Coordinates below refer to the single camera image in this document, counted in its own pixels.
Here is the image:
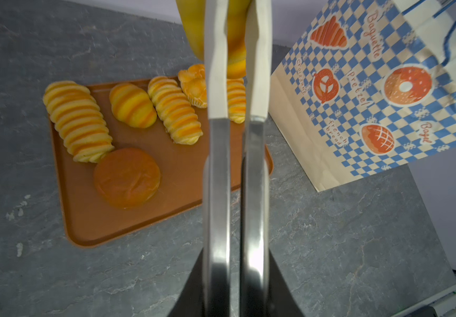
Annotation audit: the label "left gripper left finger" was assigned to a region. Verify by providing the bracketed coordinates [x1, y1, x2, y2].
[168, 250, 204, 317]

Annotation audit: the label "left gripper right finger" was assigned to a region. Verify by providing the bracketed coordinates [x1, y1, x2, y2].
[268, 252, 304, 317]

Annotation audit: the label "metal tongs with white tips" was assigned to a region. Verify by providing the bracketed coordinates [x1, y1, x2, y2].
[202, 1, 273, 316]

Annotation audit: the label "orange round bun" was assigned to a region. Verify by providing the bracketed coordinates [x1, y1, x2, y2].
[93, 148, 161, 209]

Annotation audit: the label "yellow bread roll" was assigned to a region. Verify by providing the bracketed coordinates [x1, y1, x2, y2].
[109, 83, 157, 129]

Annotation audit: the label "ridged long bread loaf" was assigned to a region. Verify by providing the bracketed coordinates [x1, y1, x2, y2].
[227, 79, 246, 124]

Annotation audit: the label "pale muffin bread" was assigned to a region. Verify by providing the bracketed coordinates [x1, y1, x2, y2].
[178, 64, 208, 108]

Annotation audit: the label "blue checkered paper bag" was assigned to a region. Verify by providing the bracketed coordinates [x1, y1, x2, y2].
[270, 1, 456, 192]

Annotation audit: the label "orange croissant bread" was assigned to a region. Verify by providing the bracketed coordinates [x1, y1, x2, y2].
[176, 0, 251, 79]

